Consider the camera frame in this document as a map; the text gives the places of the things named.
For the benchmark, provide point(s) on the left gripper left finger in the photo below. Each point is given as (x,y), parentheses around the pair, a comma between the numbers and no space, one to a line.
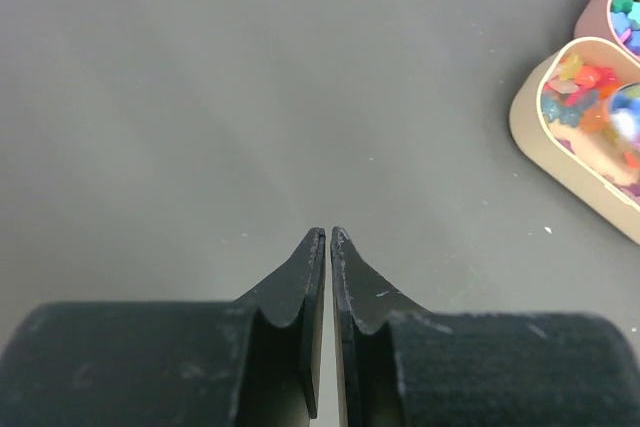
(252,361)

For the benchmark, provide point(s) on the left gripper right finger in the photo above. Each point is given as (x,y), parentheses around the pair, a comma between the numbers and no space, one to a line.
(399,364)

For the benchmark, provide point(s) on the orange tray translucent star candies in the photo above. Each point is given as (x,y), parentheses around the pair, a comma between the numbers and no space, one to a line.
(559,119)

